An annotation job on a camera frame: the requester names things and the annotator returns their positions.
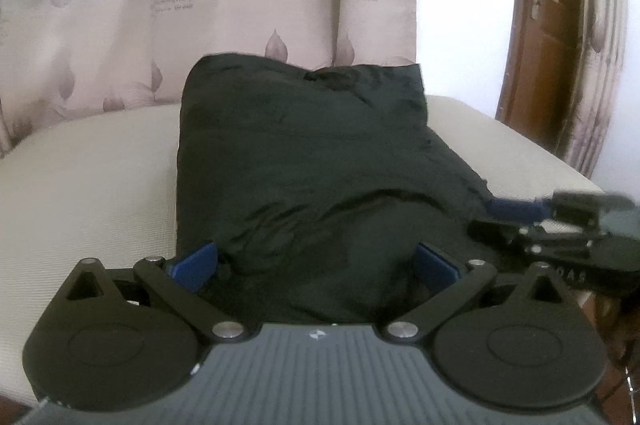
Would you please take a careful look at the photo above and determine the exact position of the brown wooden door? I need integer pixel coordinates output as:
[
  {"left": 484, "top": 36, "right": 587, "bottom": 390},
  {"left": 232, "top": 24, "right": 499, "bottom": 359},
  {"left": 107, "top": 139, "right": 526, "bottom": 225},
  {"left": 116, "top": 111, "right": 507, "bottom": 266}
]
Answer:
[{"left": 495, "top": 0, "right": 598, "bottom": 156}]

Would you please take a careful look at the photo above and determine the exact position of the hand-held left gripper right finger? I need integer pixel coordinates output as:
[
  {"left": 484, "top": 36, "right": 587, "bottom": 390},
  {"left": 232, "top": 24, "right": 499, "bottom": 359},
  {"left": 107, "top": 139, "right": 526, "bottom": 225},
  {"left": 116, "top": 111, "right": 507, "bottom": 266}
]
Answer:
[{"left": 384, "top": 241, "right": 567, "bottom": 344}]

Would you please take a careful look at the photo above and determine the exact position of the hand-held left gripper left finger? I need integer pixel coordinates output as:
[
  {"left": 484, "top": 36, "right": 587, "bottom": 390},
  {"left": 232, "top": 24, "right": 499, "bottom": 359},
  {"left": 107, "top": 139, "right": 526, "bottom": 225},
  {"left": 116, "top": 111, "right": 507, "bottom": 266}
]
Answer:
[{"left": 61, "top": 241, "right": 250, "bottom": 344}]

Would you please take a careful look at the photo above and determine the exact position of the black garment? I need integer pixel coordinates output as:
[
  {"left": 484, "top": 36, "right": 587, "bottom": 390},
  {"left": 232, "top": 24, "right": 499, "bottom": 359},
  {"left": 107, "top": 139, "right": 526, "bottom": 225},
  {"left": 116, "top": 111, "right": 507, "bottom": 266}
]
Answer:
[{"left": 176, "top": 52, "right": 507, "bottom": 327}]

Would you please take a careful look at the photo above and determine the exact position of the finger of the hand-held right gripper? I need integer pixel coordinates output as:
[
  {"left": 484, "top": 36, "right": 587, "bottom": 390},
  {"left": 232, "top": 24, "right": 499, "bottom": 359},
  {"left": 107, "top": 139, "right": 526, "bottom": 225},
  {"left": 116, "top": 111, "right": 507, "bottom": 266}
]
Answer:
[
  {"left": 484, "top": 190, "right": 638, "bottom": 226},
  {"left": 468, "top": 219, "right": 546, "bottom": 256}
]

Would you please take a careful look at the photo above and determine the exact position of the striped beige curtain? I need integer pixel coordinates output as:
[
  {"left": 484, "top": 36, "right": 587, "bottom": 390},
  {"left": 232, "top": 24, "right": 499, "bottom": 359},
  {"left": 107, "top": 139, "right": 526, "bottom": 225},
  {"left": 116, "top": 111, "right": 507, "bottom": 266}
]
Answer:
[{"left": 559, "top": 0, "right": 630, "bottom": 180}]

